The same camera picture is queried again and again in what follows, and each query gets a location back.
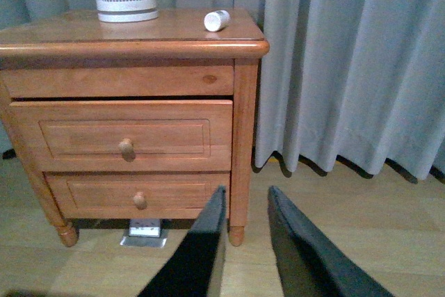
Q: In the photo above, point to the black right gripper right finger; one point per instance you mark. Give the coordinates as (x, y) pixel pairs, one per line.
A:
(308, 263)

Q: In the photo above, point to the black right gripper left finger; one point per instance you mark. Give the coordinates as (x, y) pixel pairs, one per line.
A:
(196, 267)

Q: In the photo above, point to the wooden drawer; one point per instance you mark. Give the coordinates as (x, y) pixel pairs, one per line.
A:
(134, 194)
(127, 136)

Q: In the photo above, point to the metal floor power socket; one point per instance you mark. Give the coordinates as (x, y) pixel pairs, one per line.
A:
(145, 232)

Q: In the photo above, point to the wooden nightstand cabinet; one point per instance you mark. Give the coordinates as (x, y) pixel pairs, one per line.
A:
(76, 57)

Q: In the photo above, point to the grey curtain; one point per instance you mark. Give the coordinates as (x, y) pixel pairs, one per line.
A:
(354, 80)

